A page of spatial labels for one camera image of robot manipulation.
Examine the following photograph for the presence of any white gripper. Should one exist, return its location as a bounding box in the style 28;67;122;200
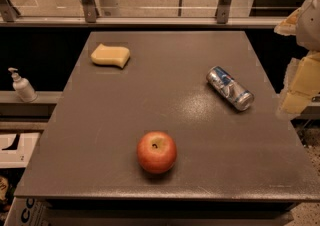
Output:
274;0;320;119

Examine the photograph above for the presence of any yellow sponge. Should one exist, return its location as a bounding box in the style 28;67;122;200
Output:
90;44;130;68

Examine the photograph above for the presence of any red apple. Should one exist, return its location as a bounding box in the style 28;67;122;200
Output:
136;131;177;174

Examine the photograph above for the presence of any silver blue soda can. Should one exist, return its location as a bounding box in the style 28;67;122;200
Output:
206;66;254;111

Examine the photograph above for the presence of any white pump bottle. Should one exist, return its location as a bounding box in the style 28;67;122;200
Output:
8;67;37;102

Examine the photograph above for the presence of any white cardboard box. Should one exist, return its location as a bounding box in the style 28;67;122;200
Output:
0;133;40;169

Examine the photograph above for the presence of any white printed box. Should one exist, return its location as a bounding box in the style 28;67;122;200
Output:
4;198;51;226

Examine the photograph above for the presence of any left metal bracket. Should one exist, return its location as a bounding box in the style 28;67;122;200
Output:
0;0;21;22

